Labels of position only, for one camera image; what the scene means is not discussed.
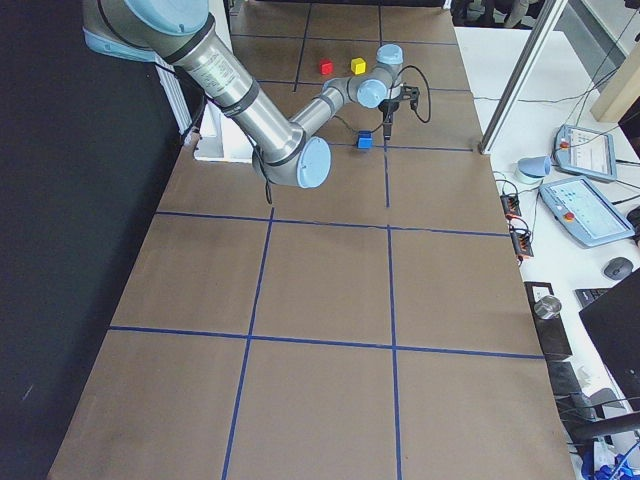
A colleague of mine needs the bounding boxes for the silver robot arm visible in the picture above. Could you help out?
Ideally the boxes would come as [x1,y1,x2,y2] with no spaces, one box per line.
[82,0,403,188]

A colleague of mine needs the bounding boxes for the yellow wooden block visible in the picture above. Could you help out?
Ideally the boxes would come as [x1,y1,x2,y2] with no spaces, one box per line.
[350,57,367,75]

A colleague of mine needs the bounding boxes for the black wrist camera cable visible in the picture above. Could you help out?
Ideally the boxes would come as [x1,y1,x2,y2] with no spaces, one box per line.
[398,65,432,124]

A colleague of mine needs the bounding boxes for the white camera pole base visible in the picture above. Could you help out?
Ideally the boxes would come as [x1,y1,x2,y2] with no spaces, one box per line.
[194,104,253,164]

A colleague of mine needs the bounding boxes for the aluminium frame post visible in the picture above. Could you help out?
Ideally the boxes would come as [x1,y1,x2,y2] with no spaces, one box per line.
[478,0,568,155]

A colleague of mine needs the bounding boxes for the black computer mouse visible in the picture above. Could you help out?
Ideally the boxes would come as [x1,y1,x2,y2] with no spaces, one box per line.
[603,257,634,280]

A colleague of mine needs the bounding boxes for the red wooden block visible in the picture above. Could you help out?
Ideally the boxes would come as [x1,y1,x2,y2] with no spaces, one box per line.
[318,59,334,76]

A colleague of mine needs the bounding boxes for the black laptop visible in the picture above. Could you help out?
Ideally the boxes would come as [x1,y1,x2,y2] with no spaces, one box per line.
[579,270,640,410]

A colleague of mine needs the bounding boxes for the teach pendant tablet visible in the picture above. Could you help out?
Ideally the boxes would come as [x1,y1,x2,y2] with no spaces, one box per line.
[553,124,617,182]
[539,176,634,248]

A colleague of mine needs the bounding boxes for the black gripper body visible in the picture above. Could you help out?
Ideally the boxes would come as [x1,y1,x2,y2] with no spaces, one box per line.
[378,99,399,113]

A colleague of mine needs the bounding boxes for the near teach pendant tablet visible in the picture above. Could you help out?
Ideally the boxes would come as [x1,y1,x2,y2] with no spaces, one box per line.
[539,176,634,248]

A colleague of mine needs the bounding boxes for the black orange connector strip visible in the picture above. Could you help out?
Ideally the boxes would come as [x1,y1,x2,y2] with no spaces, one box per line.
[500,193,534,263]

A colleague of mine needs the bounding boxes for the silver metal cup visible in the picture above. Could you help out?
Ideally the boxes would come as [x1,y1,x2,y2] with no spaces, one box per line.
[533,295,562,320]

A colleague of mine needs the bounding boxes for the far teach pendant tablet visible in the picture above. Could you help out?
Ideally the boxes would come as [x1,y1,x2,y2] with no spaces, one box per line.
[553,124,617,182]

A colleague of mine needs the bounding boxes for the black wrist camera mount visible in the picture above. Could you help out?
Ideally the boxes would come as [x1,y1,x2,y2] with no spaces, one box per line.
[396,85,420,112]

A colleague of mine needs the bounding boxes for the blue wooden block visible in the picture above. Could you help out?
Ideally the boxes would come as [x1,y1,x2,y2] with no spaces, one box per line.
[356,130,373,150]

